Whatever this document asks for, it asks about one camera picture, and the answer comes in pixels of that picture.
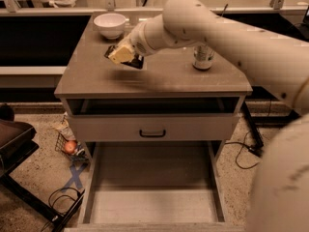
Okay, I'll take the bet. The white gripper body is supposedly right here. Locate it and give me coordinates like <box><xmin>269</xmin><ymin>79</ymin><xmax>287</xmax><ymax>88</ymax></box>
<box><xmin>125</xmin><ymin>15</ymin><xmax>171</xmax><ymax>56</ymax></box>

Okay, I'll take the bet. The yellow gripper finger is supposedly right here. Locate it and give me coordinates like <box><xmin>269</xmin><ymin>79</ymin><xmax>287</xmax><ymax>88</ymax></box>
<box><xmin>107</xmin><ymin>45</ymin><xmax>134</xmax><ymax>64</ymax></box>

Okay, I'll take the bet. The black rxbar chocolate bar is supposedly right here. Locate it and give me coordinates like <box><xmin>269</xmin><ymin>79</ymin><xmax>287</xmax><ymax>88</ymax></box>
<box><xmin>104</xmin><ymin>45</ymin><xmax>144</xmax><ymax>70</ymax></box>

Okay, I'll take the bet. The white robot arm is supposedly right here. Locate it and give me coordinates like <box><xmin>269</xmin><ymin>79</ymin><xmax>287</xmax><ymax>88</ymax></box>
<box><xmin>107</xmin><ymin>0</ymin><xmax>309</xmax><ymax>232</ymax></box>

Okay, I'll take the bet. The grey drawer cabinet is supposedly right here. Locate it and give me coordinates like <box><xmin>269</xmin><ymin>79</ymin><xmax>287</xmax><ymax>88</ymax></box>
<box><xmin>55</xmin><ymin>23</ymin><xmax>252</xmax><ymax>152</ymax></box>

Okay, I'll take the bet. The closed top drawer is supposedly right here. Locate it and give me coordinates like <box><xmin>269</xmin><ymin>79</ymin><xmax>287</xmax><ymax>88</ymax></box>
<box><xmin>69</xmin><ymin>115</ymin><xmax>239</xmax><ymax>142</ymax></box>

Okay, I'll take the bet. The open middle drawer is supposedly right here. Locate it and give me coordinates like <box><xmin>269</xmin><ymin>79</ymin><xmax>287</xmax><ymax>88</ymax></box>
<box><xmin>65</xmin><ymin>142</ymin><xmax>244</xmax><ymax>232</ymax></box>

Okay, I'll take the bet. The white ceramic bowl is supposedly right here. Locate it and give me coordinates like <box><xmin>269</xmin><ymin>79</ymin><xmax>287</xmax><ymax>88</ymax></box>
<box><xmin>94</xmin><ymin>14</ymin><xmax>126</xmax><ymax>40</ymax></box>

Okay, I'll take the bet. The green white soda can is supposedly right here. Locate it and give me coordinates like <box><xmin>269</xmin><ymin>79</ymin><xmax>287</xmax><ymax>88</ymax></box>
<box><xmin>193</xmin><ymin>45</ymin><xmax>214</xmax><ymax>71</ymax></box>

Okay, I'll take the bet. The red apple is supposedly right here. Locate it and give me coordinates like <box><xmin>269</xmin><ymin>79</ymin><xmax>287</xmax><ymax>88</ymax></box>
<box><xmin>64</xmin><ymin>140</ymin><xmax>77</xmax><ymax>155</ymax></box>

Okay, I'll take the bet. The black chair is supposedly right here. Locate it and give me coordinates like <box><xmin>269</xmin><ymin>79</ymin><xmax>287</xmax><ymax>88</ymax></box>
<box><xmin>0</xmin><ymin>103</ymin><xmax>87</xmax><ymax>232</ymax></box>

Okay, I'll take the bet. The black leaning bar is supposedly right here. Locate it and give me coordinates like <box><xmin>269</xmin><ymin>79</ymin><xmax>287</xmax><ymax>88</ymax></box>
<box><xmin>241</xmin><ymin>102</ymin><xmax>264</xmax><ymax>149</ymax></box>

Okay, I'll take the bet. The black drawer handle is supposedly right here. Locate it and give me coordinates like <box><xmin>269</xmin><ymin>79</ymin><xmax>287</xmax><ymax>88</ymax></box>
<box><xmin>139</xmin><ymin>130</ymin><xmax>166</xmax><ymax>138</ymax></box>

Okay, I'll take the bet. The black wire basket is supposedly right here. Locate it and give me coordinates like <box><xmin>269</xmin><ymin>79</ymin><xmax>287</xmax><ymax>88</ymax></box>
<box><xmin>55</xmin><ymin>133</ymin><xmax>88</xmax><ymax>162</ymax></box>

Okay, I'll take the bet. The black power cable right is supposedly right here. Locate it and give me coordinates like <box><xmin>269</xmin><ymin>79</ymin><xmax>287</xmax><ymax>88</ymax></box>
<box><xmin>224</xmin><ymin>130</ymin><xmax>264</xmax><ymax>171</ymax></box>

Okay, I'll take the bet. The black floor cable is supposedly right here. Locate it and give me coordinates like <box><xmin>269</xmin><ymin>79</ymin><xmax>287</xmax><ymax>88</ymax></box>
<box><xmin>40</xmin><ymin>187</ymin><xmax>84</xmax><ymax>232</ymax></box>

